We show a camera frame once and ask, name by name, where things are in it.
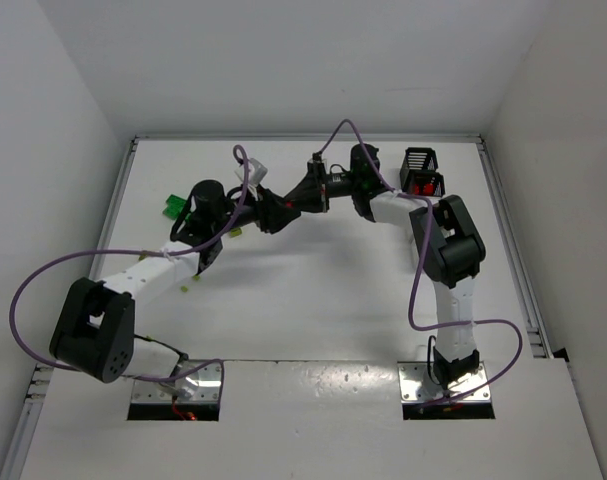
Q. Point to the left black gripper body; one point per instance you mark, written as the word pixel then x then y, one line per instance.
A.
pixel 262 210

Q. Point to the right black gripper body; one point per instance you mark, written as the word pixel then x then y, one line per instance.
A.
pixel 321 185

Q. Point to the red lego brick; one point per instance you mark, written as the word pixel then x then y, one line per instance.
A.
pixel 426 189

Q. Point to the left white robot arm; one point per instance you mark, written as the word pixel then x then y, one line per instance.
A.
pixel 95 333

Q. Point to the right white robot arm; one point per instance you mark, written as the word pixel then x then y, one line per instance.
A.
pixel 450 248

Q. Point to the far black mesh container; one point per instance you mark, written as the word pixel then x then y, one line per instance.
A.
pixel 417 159

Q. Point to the black mesh container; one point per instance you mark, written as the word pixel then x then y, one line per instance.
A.
pixel 417 159
pixel 426 176

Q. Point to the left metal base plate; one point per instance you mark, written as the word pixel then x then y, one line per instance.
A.
pixel 202 387

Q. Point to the metal base plate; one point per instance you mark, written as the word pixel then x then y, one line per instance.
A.
pixel 202 387
pixel 416 387

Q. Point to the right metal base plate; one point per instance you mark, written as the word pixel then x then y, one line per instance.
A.
pixel 416 387

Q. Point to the right aluminium frame rail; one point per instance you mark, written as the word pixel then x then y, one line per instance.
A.
pixel 534 323

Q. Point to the aluminium frame rail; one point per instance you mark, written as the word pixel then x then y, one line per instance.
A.
pixel 534 323
pixel 34 399

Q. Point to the left aluminium frame rail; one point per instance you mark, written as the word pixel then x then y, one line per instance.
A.
pixel 34 399

